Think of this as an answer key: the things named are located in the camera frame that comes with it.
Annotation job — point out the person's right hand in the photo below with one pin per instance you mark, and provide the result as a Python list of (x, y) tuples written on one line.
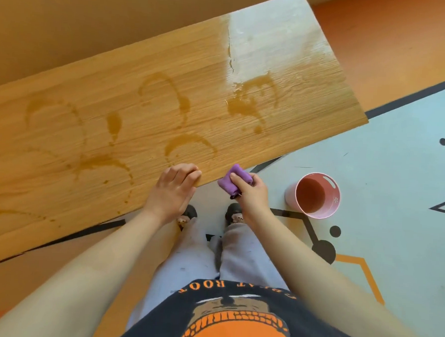
[(254, 201)]

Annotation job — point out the person's left hand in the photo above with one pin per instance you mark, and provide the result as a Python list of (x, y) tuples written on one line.
[(171, 195)]

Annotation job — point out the purple cleaning cloth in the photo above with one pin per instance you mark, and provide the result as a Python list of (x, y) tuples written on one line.
[(231, 180)]

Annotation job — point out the person's right forearm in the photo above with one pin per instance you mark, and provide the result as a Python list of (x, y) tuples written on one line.
[(335, 287)]

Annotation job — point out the person's left forearm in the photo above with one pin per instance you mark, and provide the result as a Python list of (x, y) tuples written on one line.
[(82, 278)]

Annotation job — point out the black plush-trimmed slipper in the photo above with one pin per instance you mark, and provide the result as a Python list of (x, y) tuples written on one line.
[(232, 211), (189, 214)]

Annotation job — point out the pink plastic bucket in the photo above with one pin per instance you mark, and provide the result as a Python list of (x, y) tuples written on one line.
[(330, 207)]

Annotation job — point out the wooden table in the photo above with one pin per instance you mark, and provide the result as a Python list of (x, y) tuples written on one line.
[(118, 94)]

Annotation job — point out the black orange printed t-shirt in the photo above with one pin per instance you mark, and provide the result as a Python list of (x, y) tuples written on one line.
[(244, 324)]

